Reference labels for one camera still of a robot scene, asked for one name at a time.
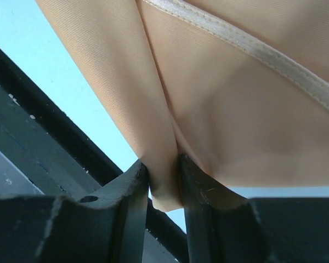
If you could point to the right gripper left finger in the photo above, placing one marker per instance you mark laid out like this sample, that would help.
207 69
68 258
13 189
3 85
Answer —
107 225

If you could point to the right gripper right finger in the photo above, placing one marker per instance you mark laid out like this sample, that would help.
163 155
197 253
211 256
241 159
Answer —
223 226

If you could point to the orange cloth napkin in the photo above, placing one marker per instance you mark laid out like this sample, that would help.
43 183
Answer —
242 87

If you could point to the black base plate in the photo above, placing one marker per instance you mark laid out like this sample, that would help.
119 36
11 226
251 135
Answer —
42 152

